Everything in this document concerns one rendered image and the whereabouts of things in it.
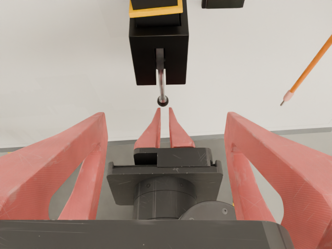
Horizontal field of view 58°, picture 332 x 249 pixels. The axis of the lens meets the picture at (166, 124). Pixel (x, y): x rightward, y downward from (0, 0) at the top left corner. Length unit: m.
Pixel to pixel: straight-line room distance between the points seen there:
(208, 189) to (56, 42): 0.23
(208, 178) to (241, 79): 0.18
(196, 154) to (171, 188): 0.04
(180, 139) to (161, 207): 0.07
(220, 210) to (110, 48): 0.23
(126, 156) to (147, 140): 1.20
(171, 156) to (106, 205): 1.34
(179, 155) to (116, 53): 0.15
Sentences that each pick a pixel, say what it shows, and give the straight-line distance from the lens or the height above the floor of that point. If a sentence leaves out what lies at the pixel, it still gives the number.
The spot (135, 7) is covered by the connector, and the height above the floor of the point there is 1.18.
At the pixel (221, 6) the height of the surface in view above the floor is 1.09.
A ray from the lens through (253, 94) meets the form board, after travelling 0.44.
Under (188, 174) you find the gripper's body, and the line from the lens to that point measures 0.26.
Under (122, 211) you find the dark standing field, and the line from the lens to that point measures 1.59.
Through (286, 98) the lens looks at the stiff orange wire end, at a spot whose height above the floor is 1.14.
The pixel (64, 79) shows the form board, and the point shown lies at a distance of 0.41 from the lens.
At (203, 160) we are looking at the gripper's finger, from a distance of 0.27.
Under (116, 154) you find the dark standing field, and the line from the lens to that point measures 1.49.
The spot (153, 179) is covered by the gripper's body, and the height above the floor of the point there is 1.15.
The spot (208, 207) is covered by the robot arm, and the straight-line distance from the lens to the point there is 0.18.
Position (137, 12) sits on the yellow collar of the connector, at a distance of 0.21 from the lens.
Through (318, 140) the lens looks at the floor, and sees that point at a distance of 1.55.
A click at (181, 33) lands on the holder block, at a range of 0.22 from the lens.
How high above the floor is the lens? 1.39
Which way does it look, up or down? 79 degrees down
